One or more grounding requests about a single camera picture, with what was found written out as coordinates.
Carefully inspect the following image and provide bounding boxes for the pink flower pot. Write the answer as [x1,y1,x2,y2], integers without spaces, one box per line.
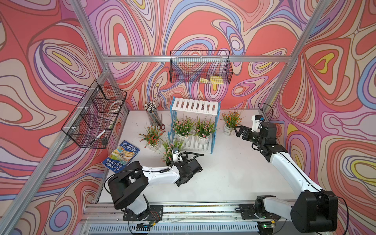
[172,116,194,144]
[161,140,184,166]
[194,119,216,145]

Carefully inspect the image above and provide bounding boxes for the pink flower pot front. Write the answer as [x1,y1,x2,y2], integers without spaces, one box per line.
[172,116,194,144]

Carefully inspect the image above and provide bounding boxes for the blue white slatted rack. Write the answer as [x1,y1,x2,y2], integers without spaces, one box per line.
[167,97,221,154]

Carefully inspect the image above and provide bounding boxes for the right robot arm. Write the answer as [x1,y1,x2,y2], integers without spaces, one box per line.
[235,115,338,233]

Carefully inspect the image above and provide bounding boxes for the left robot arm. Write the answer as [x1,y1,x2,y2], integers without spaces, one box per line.
[107,159,203,215]

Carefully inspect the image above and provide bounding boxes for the orange flower pot right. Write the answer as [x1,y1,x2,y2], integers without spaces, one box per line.
[221,111,242,136]

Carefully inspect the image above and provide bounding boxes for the orange flower pot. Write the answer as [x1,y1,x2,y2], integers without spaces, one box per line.
[221,111,242,136]
[139,125,165,150]

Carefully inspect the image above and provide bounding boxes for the orange flower pot left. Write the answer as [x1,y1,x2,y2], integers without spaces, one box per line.
[139,125,165,150]

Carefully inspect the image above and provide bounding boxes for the yellow sponge in basket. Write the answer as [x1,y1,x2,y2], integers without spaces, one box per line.
[199,75,224,85]

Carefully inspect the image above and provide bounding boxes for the blue children's book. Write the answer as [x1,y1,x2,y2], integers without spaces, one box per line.
[102,141,140,173]

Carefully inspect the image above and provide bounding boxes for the pencil cup holder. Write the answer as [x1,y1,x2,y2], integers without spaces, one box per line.
[144,101,161,126]

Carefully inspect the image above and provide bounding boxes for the white marker in basket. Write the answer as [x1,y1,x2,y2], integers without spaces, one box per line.
[89,130,106,145]

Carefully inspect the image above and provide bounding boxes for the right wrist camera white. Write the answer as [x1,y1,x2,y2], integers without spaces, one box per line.
[251,114,265,133]

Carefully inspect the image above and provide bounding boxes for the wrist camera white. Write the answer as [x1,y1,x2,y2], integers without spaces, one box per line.
[251,114,265,133]
[171,147,183,163]

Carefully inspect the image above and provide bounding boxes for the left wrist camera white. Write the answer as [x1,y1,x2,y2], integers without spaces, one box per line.
[171,147,183,163]

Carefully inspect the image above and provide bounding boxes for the red handled scissors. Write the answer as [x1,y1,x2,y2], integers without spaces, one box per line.
[157,114,165,130]

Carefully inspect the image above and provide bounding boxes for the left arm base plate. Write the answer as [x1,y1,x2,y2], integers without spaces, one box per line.
[123,205,164,222]

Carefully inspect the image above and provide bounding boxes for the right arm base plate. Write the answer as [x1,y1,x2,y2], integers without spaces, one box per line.
[235,204,281,221]

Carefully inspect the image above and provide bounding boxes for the black wire basket back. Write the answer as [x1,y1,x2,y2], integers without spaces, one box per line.
[169,49,234,84]

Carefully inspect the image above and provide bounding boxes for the black wire basket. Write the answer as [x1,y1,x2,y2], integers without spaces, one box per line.
[169,49,234,84]
[61,81,127,149]

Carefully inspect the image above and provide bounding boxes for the aluminium rail front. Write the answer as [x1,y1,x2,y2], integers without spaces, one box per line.
[76,201,299,235]

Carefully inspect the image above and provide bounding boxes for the black wire basket left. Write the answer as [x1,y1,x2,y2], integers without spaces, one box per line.
[61,81,127,149]

